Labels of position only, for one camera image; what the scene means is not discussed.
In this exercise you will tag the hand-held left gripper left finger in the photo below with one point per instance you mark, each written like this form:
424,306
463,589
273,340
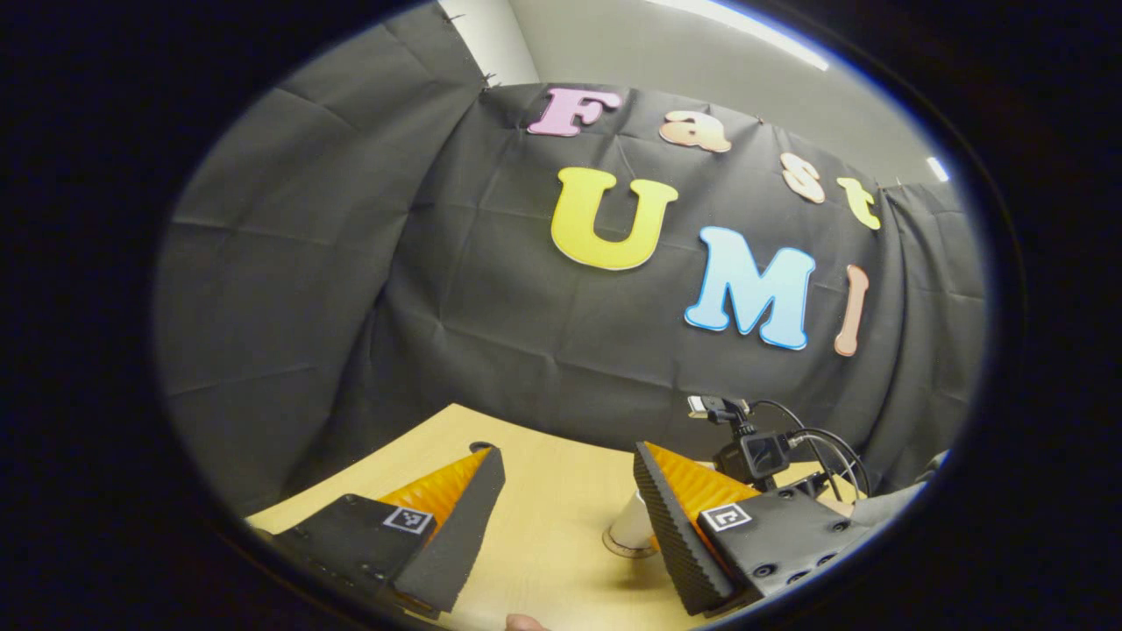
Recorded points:
456,535

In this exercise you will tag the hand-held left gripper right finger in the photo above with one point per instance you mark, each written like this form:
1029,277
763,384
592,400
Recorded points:
679,543

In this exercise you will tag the round wooden coaster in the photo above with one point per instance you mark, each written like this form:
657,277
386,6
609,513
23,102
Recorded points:
624,552

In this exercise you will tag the light wooden desktop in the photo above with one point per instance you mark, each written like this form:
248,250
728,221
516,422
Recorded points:
552,526

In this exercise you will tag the black backdrop cloth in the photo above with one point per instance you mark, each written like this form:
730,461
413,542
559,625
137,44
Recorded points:
394,307

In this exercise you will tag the small ceiling light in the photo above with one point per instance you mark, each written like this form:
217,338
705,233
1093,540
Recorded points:
938,168

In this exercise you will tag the long ceiling light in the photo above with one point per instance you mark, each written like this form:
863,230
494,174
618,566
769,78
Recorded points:
745,31

